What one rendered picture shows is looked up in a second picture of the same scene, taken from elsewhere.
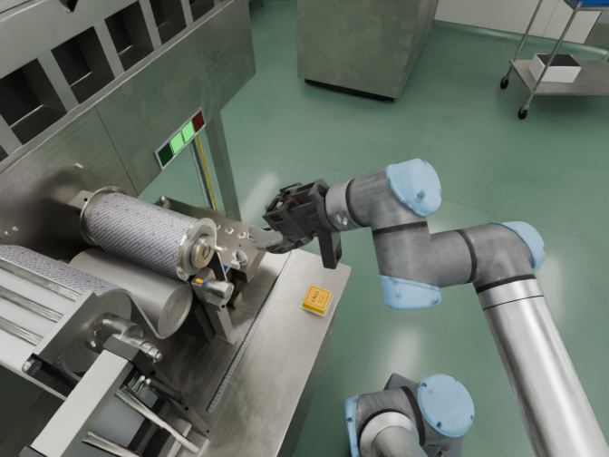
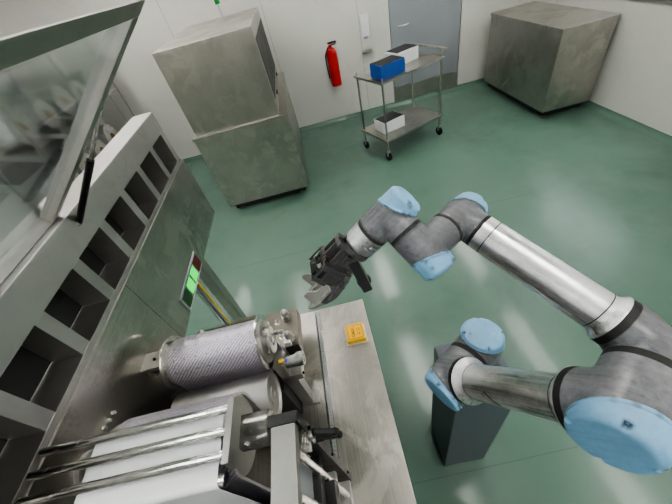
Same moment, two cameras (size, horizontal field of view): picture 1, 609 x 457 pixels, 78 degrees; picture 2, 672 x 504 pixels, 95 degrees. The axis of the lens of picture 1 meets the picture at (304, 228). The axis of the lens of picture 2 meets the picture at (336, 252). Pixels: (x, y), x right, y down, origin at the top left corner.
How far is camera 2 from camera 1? 0.17 m
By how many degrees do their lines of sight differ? 15
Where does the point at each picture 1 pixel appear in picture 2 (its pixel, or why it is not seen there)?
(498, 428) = (507, 351)
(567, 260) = not seen: hidden behind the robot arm
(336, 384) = (393, 397)
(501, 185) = not seen: hidden behind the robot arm
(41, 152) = (105, 340)
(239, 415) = (359, 447)
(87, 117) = (124, 296)
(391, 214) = (399, 224)
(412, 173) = (397, 194)
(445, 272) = (447, 239)
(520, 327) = (504, 244)
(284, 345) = (354, 378)
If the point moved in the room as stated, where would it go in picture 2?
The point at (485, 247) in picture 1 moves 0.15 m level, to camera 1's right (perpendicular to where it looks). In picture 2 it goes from (457, 215) to (509, 183)
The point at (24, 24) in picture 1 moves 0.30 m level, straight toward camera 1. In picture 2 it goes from (53, 248) to (142, 273)
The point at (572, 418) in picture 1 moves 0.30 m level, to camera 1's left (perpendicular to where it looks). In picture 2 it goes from (561, 272) to (434, 369)
